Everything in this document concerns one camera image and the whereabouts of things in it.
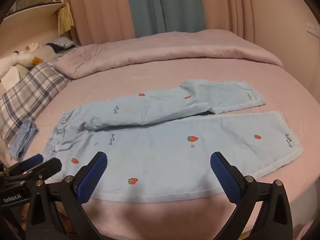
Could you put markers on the white power strip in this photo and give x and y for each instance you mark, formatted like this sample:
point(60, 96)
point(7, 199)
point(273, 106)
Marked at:
point(313, 29)

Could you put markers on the pink quilt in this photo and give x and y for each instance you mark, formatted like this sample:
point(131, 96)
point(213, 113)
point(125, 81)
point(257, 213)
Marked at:
point(162, 52)

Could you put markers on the folded blue cloth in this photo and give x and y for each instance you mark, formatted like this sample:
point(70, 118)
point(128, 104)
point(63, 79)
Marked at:
point(23, 140)

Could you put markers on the striped blue cloth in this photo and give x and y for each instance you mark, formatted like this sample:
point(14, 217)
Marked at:
point(62, 42)

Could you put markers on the plaid pillow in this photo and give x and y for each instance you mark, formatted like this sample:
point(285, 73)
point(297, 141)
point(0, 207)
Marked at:
point(32, 92)

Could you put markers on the white plush toy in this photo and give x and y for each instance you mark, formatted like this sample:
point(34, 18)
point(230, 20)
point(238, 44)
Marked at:
point(15, 63)

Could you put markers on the grey plush toy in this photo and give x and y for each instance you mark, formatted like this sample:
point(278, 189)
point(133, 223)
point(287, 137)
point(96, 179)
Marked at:
point(46, 53)

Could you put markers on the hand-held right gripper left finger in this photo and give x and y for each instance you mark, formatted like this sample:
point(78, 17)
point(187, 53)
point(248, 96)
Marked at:
point(92, 177)

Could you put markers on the pink curtain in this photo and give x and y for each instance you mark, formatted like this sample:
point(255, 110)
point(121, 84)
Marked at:
point(225, 7)
point(100, 12)

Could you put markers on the pink bed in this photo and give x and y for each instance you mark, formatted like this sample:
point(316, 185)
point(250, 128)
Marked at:
point(150, 212)

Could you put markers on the blue curtain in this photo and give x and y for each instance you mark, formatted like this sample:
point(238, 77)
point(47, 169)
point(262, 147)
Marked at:
point(162, 7)

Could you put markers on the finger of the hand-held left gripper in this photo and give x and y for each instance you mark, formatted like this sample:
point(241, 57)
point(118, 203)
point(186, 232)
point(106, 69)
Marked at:
point(32, 162)
point(47, 167)

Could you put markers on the yellow curtain tassel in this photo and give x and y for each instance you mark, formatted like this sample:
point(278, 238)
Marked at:
point(65, 18)

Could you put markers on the white wall shelf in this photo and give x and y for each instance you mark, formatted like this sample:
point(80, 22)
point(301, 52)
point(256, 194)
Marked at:
point(32, 11)

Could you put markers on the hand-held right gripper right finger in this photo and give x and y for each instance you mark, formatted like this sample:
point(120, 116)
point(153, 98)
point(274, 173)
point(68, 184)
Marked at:
point(226, 177)

